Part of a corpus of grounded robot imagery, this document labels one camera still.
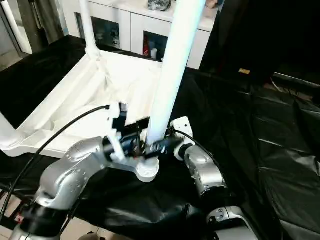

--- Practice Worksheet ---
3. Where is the grey crumpled bundle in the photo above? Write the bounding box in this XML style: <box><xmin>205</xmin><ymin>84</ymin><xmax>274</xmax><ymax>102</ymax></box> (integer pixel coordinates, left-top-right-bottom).
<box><xmin>147</xmin><ymin>0</ymin><xmax>174</xmax><ymax>12</ymax></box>

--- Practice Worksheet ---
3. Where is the grey metal rack frame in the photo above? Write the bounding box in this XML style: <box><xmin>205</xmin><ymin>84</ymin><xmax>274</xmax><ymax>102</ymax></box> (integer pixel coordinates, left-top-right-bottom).
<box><xmin>0</xmin><ymin>0</ymin><xmax>65</xmax><ymax>56</ymax></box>

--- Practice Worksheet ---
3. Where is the white plastic table top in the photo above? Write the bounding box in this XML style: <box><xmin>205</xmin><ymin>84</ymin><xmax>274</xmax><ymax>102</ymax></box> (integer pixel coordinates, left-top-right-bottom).
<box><xmin>0</xmin><ymin>50</ymin><xmax>167</xmax><ymax>172</ymax></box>

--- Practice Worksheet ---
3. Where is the black flat device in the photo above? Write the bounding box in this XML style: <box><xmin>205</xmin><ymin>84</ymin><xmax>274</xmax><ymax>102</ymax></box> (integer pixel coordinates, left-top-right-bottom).
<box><xmin>272</xmin><ymin>72</ymin><xmax>320</xmax><ymax>93</ymax></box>

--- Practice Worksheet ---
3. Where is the white plastic table leg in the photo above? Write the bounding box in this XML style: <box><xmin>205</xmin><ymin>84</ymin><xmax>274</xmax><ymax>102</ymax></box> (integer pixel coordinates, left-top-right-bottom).
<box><xmin>79</xmin><ymin>0</ymin><xmax>102</xmax><ymax>59</ymax></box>
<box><xmin>0</xmin><ymin>112</ymin><xmax>24</xmax><ymax>151</ymax></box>
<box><xmin>135</xmin><ymin>0</ymin><xmax>207</xmax><ymax>184</ymax></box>

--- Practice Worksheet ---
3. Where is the white glass-door cabinet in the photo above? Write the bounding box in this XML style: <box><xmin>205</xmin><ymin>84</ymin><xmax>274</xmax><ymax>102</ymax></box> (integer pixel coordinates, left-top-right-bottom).
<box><xmin>60</xmin><ymin>0</ymin><xmax>219</xmax><ymax>71</ymax></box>

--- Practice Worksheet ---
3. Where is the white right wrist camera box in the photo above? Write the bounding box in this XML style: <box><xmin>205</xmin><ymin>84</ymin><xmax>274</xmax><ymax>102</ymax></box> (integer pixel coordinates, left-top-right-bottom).
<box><xmin>170</xmin><ymin>116</ymin><xmax>195</xmax><ymax>162</ymax></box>

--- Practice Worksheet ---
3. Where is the black work mat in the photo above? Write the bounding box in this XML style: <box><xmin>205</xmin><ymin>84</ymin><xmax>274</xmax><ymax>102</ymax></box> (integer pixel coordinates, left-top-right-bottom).
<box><xmin>0</xmin><ymin>35</ymin><xmax>320</xmax><ymax>240</ymax></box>

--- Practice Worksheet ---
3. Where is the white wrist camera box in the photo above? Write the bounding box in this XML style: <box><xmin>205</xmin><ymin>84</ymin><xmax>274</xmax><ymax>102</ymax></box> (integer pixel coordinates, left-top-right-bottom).
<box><xmin>106</xmin><ymin>102</ymin><xmax>129</xmax><ymax>164</ymax></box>
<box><xmin>170</xmin><ymin>116</ymin><xmax>195</xmax><ymax>162</ymax></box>

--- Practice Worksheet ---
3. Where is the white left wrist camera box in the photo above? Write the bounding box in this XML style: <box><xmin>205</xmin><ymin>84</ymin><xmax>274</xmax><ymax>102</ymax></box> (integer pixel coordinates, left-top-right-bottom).
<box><xmin>106</xmin><ymin>102</ymin><xmax>129</xmax><ymax>164</ymax></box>

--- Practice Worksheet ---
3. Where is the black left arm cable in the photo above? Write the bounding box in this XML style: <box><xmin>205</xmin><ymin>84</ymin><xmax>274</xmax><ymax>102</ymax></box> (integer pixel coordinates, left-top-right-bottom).
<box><xmin>0</xmin><ymin>104</ymin><xmax>112</xmax><ymax>223</ymax></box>

